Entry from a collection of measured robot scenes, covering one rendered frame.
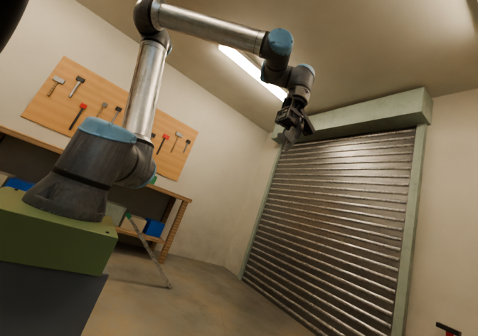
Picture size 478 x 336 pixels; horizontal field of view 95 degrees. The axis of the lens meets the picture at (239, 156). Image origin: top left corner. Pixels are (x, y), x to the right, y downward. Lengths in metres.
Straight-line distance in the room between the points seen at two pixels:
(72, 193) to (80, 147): 0.12
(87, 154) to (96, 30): 3.34
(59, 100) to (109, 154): 2.90
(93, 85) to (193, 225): 2.48
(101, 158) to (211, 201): 3.31
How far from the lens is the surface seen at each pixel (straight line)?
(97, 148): 0.70
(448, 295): 2.55
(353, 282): 2.76
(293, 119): 0.84
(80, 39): 3.88
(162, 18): 1.02
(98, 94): 3.60
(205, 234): 3.99
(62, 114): 3.54
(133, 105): 0.95
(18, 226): 0.63
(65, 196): 0.69
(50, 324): 0.71
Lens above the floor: 0.76
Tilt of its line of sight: 16 degrees up
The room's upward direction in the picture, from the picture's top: 20 degrees clockwise
